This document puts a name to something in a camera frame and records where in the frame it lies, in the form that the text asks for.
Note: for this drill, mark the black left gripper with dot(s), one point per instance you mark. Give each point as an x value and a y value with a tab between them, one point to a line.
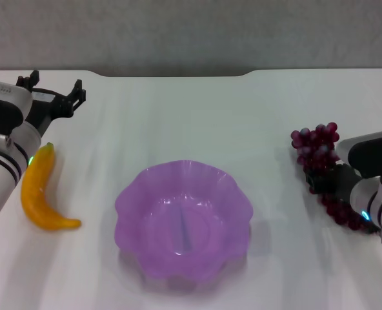
47	106

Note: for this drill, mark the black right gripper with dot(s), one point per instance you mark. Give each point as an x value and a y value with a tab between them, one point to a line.
336	182

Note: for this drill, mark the red toy grape bunch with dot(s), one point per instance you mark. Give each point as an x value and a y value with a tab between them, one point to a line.
317	142

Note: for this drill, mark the yellow toy banana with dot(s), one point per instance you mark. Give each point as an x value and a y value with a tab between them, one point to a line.
39	181

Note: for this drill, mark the purple wavy plastic bowl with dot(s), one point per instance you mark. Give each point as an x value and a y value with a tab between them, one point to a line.
184	219

